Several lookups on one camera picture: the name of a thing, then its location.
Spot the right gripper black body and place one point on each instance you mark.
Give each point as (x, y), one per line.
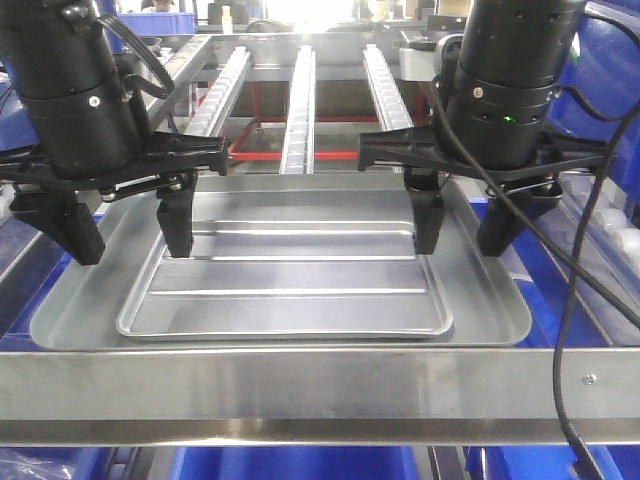
(423, 151)

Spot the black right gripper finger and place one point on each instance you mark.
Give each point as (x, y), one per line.
(174, 214)
(59, 215)

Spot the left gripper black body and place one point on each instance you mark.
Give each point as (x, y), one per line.
(165, 154)

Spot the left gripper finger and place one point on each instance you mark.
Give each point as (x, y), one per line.
(500, 226)
(428, 207)

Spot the silver ribbed metal tray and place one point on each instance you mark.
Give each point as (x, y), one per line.
(285, 280)

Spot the large grey base tray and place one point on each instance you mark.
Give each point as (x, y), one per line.
(81, 311)

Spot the small blue bin far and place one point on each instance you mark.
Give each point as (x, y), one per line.
(157, 24)

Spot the orange juice bottle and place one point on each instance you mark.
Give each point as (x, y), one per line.
(227, 20)

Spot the stacked blue crates right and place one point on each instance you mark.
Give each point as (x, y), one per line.
(604, 65)

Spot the steel front rack beam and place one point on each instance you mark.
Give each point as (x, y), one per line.
(283, 396)

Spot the blue bin lower left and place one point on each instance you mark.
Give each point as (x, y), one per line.
(55, 462)

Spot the blue bin lower right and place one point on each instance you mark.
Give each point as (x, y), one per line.
(548, 461)

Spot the blue bin lower centre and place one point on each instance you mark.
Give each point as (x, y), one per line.
(295, 462)

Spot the grey roller rail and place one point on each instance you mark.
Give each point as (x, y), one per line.
(220, 100)
(298, 152)
(390, 108)

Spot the red metal table frame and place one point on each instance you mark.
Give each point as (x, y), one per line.
(268, 156)

